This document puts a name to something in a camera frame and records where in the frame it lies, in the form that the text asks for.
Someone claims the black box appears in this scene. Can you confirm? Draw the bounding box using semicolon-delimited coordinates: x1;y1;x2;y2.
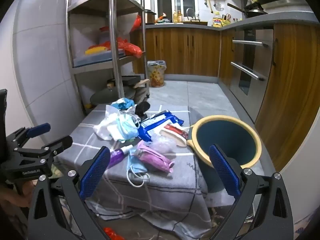
107;75;142;88

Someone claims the white tissue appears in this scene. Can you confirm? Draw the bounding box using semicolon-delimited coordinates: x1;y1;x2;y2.
93;105;123;142

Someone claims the purple spray bottle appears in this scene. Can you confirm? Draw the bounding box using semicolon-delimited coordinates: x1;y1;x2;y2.
109;144;134;168

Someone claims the steel oven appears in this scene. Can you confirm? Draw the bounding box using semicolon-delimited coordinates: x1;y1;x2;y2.
229;29;273;124

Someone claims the grey kitchen countertop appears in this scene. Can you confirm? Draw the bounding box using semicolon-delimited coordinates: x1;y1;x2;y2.
145;4;319;32

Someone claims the yellow packet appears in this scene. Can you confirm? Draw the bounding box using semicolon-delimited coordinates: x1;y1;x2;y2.
85;46;108;55

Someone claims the blue face mask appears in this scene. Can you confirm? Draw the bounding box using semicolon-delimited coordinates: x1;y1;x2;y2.
116;114;142;140
126;155;150;187

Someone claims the blue wet wipe packet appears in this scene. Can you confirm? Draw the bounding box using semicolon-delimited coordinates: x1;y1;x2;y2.
137;110;184;142

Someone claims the purple packet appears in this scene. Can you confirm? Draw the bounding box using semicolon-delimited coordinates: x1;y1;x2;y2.
129;140;175;173

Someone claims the person's left hand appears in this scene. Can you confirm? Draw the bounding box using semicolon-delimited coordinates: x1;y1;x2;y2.
0;180;33;208

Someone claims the grey checked blanket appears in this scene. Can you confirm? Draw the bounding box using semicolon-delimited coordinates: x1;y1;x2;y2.
54;102;240;230

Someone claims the metal faucet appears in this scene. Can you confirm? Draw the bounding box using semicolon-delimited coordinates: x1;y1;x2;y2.
186;8;200;22

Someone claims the teal bin with yellow rim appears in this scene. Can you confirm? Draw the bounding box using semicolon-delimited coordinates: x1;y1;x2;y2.
186;115;262;194

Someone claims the blue tray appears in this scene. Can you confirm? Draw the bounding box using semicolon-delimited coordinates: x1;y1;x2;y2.
72;50;125;67

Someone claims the blue crumpled cloth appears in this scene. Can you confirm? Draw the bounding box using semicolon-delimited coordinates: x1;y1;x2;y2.
111;98;137;110

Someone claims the red and white packet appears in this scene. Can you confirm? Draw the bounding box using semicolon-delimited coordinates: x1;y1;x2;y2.
160;124;189;147

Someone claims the black frying pan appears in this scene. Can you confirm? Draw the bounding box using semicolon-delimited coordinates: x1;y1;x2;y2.
227;2;268;18

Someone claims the brown cooking pot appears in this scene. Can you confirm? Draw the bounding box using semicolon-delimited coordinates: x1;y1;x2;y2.
144;9;157;25

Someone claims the jar covered with plastic bag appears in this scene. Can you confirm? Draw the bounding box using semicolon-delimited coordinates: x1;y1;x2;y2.
147;60;167;88

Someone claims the clear plastic bag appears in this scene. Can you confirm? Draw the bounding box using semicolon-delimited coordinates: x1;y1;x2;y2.
150;134;177;153

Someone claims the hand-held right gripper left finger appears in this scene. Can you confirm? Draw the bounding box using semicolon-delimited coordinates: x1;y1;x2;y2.
28;146;112;240

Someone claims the metal shelf rack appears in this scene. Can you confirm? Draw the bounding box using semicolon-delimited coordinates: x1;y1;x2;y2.
65;0;150;110

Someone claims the red wrapper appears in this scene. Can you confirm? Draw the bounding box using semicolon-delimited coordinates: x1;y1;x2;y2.
104;227;124;240

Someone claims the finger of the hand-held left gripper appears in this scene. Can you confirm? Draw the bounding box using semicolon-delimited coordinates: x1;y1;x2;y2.
14;135;73;159
6;123;51;147

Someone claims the dark round pan lid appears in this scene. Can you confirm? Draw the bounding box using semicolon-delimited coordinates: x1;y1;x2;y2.
90;86;137;105

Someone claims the black object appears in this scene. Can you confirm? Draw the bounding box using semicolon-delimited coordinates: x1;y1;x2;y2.
135;101;151;118

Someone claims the red plastic bag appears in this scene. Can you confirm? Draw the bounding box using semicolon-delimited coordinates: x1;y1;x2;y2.
89;37;143;57
130;14;143;33

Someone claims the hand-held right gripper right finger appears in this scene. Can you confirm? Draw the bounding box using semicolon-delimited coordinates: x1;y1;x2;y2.
209;144;294;240

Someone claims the wooden kitchen cabinet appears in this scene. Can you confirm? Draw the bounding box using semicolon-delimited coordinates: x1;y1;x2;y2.
131;22;320;173

